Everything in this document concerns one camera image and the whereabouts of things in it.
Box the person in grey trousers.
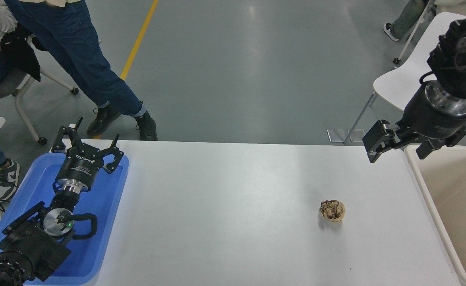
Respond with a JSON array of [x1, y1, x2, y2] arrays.
[[383, 0, 466, 42]]

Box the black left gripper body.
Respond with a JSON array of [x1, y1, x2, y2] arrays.
[[55, 147, 104, 187]]

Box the grey wheeled chair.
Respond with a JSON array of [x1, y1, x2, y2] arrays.
[[0, 35, 79, 145]]

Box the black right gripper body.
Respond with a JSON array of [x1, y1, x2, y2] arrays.
[[399, 87, 466, 139]]

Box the black jacket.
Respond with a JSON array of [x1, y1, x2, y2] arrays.
[[0, 24, 49, 82]]

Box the clear floor marker plate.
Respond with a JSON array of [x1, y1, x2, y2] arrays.
[[348, 129, 368, 143], [327, 129, 349, 143]]

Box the tan paper ball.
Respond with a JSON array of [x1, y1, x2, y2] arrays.
[[319, 199, 346, 223]]

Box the white plastic chair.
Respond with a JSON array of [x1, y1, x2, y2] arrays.
[[343, 12, 466, 144]]

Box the large pale bin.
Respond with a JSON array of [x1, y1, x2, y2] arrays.
[[404, 144, 466, 286]]

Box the white-legged wheeled chair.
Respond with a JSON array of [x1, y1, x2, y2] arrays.
[[393, 0, 437, 65]]

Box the blue plastic tray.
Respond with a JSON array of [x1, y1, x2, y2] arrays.
[[0, 152, 130, 286]]

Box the standing person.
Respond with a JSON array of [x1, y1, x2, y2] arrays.
[[4, 0, 158, 141]]

